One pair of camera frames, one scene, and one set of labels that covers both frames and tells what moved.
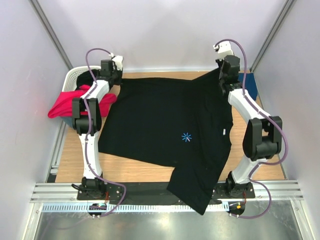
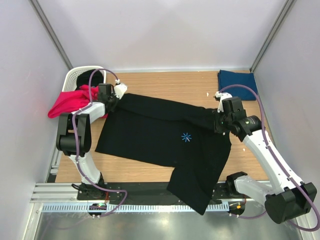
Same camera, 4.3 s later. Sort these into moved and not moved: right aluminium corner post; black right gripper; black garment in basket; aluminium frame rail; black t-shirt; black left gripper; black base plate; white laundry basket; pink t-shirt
Moved: black t-shirt; black left gripper; black right gripper
Not moved: pink t-shirt; aluminium frame rail; right aluminium corner post; black base plate; black garment in basket; white laundry basket
